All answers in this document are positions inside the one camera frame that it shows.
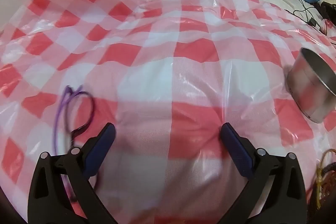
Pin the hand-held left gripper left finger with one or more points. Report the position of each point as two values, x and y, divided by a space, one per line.
102 145

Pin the dark object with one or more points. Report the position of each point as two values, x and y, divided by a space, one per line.
328 8

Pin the red checkered plastic sheet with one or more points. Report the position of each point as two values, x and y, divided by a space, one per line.
157 29

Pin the round metal tin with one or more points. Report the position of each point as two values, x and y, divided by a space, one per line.
307 92

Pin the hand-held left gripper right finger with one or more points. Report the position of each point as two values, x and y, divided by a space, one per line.
236 148

